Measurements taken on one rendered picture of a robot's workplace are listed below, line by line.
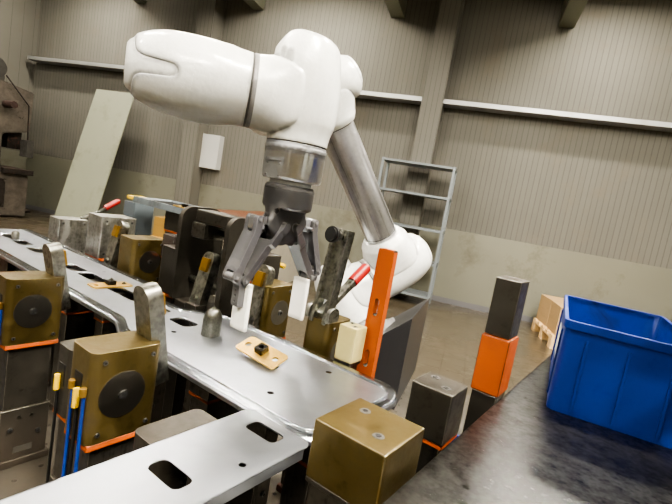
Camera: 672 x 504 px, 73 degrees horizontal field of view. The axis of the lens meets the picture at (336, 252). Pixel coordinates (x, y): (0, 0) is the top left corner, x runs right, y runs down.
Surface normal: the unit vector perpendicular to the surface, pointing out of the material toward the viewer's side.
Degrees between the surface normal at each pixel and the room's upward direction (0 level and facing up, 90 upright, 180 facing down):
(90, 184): 75
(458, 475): 0
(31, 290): 90
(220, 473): 0
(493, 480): 0
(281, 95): 93
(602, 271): 90
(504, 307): 90
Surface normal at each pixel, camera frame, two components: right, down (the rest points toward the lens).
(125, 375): 0.79, 0.21
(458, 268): -0.29, 0.07
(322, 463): -0.58, 0.00
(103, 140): -0.24, -0.18
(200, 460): 0.17, -0.98
